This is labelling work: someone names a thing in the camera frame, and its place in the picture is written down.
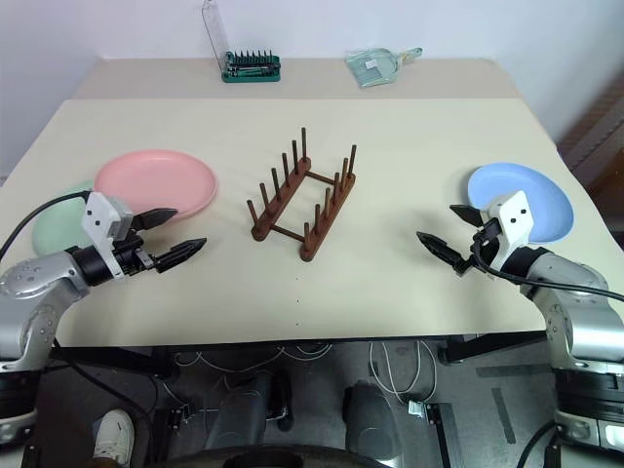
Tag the clear plastic case cover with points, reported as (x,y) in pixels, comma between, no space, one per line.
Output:
(214,29)

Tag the white sneaker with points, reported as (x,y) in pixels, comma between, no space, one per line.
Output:
(114,434)

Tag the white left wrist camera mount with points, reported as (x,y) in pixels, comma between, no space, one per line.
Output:
(100,214)

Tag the pink plate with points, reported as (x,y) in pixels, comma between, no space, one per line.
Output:
(156,180)

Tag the green plate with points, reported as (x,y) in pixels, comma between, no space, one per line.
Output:
(58,219)

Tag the blue plate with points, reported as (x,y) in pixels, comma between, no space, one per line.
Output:
(512,178)

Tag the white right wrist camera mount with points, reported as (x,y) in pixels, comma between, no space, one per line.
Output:
(517,219)

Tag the brown wooden dish rack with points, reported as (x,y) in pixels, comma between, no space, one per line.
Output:
(263,229)

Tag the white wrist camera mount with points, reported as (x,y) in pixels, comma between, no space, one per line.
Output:
(100,214)
(517,219)

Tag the dark rounded shape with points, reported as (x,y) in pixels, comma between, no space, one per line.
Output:
(370,419)
(244,404)

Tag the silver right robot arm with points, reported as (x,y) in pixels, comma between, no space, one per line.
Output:
(575,278)

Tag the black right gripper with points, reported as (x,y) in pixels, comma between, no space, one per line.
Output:
(490,229)

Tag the metal floor bracket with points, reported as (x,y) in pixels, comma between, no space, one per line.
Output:
(417,408)

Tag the green screwdriver bit set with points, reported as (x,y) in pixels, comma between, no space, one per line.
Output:
(251,73)

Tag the clear teal dustpan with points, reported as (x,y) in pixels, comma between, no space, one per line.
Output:
(370,68)

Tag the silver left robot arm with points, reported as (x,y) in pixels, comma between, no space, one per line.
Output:
(29,283)

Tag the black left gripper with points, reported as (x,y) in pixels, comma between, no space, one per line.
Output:
(131,256)

